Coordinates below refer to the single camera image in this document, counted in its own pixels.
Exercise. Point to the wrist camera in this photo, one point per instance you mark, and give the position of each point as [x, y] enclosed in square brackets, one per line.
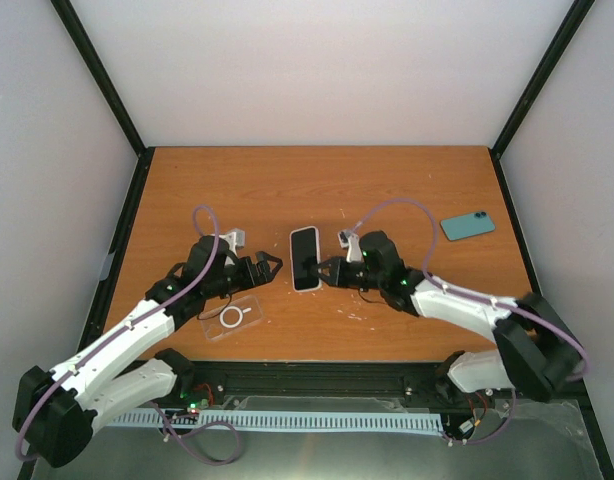
[235, 238]
[349, 240]

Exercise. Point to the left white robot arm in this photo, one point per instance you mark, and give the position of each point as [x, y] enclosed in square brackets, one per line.
[58, 411]

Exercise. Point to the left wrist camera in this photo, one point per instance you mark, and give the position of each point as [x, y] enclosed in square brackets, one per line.
[235, 238]

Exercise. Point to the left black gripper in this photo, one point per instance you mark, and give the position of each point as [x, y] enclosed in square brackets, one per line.
[261, 256]

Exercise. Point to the clear magsafe phone case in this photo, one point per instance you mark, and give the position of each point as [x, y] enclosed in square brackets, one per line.
[236, 316]

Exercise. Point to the light blue cable duct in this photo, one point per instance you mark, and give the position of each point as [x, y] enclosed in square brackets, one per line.
[286, 421]

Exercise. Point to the teal phone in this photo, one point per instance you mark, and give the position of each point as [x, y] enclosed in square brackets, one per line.
[467, 225]

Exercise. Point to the green led circuit board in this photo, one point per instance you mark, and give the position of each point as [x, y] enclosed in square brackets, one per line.
[198, 401]

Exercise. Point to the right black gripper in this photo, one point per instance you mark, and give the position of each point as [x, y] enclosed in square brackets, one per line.
[336, 277]

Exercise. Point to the white phone case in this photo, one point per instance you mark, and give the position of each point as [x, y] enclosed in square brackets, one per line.
[318, 250]

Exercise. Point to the black aluminium frame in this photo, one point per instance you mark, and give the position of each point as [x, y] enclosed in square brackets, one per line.
[294, 379]

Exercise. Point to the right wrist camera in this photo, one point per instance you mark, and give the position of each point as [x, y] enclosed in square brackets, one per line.
[349, 240]

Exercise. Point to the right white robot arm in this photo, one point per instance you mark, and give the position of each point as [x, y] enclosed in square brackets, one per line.
[534, 354]

